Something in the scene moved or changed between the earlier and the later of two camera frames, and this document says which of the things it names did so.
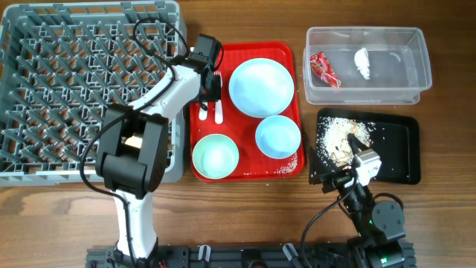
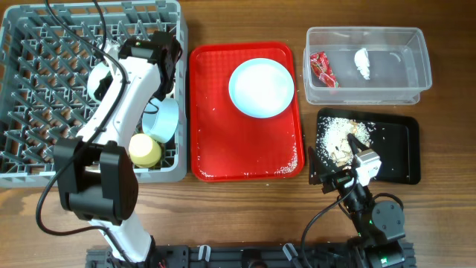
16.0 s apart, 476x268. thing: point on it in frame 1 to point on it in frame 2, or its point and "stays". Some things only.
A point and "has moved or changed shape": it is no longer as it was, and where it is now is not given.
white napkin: x=361 y=59 stays
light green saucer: x=215 y=156 to x=99 y=80
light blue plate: x=261 y=87 stays
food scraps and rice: x=332 y=141 stays
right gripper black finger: x=314 y=167 stays
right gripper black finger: x=355 y=145 stays
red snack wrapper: x=323 y=68 stays
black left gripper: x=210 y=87 to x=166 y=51
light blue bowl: x=278 y=137 has moved or changed shape
